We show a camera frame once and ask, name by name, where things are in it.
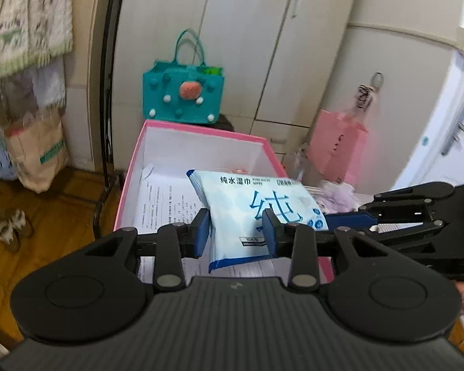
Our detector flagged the teal felt tote bag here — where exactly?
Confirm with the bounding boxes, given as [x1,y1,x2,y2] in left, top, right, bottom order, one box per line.
[142,28,225,125]

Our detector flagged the blue wet wipes pack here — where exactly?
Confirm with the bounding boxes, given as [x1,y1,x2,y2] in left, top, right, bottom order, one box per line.
[187,169,328,271]

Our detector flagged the printed paper sheet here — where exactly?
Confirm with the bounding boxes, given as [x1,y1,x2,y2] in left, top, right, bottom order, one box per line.
[126,164,288,282]

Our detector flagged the black suitcase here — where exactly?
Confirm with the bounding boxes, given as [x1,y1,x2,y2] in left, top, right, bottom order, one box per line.
[213,114,239,132]

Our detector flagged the purple plush toy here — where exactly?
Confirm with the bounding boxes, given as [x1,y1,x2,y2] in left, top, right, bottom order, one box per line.
[308,181,372,215]

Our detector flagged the pink paper gift bag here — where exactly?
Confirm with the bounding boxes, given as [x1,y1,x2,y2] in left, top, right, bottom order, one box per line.
[307,110,369,186]

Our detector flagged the fluffy slippers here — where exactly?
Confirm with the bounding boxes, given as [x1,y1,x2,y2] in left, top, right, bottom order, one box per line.
[0,209,34,254]

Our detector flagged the hanging cream green robe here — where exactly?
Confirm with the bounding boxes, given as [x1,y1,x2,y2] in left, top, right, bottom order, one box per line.
[0,0,73,78]

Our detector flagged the pink cardboard box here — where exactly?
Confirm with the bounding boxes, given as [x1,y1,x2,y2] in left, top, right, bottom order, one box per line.
[114,121,328,279]

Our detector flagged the wall hook with ties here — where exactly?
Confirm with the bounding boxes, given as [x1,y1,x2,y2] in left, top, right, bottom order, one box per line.
[354,72,385,112]

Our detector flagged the brown paper bag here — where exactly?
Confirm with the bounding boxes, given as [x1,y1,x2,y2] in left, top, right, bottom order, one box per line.
[5,107,69,194]

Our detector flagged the white wardrobe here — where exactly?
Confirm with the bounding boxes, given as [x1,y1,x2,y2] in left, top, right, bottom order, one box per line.
[112,0,464,194]

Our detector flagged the white door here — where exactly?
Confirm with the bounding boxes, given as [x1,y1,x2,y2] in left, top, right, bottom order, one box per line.
[392,10,464,189]

